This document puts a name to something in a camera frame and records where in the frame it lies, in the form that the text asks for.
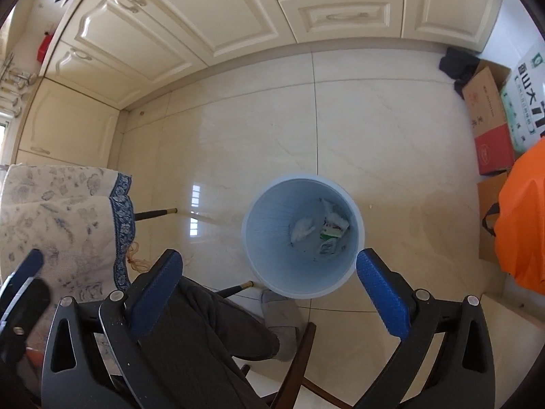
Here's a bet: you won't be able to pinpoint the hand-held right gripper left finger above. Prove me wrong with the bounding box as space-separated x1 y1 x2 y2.
41 248 188 409

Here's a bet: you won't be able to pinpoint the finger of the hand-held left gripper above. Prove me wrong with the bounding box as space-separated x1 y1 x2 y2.
0 249 46 297
0 277 52 376

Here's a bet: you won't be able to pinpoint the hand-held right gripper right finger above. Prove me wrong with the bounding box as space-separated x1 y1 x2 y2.
353 248 497 409

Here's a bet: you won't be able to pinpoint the light blue trash bin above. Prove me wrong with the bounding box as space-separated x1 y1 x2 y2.
241 174 365 300

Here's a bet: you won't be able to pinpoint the orange tassel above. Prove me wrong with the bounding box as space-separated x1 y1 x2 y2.
128 241 152 272

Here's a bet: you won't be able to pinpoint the person's leg in grey pants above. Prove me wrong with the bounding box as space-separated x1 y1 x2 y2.
145 275 282 409

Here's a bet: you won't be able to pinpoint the black table leg gold tip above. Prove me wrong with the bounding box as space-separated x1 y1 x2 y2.
215 281 255 298
134 208 178 222

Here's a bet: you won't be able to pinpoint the green white packet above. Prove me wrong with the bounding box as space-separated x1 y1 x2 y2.
319 217 351 239

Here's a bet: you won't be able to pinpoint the white crumpled tissue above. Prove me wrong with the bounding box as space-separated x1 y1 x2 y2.
290 216 318 243

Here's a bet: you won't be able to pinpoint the dark wooden chair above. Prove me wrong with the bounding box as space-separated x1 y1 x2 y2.
238 321 367 409

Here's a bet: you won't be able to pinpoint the brown paper bag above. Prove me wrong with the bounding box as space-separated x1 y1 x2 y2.
477 170 512 262

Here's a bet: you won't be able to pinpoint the orange plastic bag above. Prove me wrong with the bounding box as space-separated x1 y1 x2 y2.
494 140 545 294

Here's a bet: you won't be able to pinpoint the row of hanging kitchen utensils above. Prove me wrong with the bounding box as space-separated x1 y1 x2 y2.
0 53 37 118

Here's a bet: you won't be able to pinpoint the brown red cardboard box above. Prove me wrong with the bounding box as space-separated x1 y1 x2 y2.
462 60 516 176

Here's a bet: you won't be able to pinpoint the red container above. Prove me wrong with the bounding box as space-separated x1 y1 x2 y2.
37 34 54 62

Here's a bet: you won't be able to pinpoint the dark cloth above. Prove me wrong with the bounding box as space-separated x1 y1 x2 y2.
439 47 481 99

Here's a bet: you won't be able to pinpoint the green white cardboard box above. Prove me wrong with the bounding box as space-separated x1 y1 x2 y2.
500 45 545 154

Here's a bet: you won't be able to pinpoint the cream kitchen cabinets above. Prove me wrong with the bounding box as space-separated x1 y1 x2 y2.
13 0 507 167

